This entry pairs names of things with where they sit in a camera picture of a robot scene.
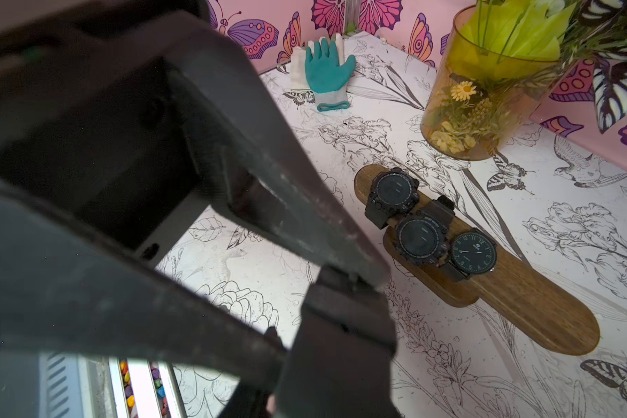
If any black wrist watch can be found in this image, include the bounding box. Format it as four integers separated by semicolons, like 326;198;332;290
440;229;498;282
274;266;400;417
395;196;455;266
365;167;420;229

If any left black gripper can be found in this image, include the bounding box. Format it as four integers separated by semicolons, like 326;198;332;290
0;1;219;250

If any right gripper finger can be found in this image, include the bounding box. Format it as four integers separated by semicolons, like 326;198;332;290
216;326;288;418

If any glass vase with plants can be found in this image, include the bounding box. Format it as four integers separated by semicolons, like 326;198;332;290
421;1;627;160

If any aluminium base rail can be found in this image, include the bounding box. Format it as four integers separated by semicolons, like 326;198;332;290
38;352;186;418

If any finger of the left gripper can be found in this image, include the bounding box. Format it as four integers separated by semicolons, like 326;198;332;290
167;15;390;287
0;179;287;390

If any teal white garden glove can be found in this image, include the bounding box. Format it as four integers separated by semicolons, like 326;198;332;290
290;33;356;111

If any wooden watch stand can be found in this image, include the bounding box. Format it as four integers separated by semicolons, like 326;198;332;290
354;164;602;357

